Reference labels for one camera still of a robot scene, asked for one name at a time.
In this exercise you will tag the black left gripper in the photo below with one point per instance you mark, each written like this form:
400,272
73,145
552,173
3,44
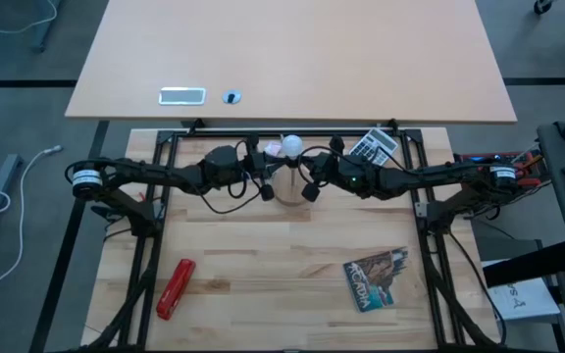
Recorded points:
223,169

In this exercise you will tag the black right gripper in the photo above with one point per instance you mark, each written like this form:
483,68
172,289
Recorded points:
353,176

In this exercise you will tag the clear plastic wrapper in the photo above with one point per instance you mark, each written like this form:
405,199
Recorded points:
272,147

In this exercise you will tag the white lightbulb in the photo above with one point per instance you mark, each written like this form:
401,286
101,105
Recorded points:
292,145

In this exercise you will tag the wooden base lamp with socket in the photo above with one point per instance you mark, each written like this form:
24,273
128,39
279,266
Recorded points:
292,193

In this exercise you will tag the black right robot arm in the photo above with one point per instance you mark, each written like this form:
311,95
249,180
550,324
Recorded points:
434,172

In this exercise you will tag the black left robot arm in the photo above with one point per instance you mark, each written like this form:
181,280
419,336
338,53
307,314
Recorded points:
135,171

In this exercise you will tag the grey desk calculator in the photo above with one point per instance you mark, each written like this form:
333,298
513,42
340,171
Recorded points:
378,142

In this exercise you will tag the Arcadia picture book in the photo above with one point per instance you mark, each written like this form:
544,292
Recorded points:
371,279

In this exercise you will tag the light wooden desk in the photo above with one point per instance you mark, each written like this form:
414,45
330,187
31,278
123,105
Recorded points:
287,49

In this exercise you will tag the red stapler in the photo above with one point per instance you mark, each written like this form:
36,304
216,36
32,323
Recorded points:
174,290

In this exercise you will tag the red power supply unit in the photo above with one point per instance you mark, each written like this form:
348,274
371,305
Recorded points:
474,159

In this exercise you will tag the white printed paper sheet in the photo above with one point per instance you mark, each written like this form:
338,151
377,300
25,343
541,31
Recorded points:
528,299

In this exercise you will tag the black chair wheel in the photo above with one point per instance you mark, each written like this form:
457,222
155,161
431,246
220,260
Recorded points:
541,6

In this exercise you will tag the black aluminium rig frame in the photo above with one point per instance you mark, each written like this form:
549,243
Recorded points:
204,133

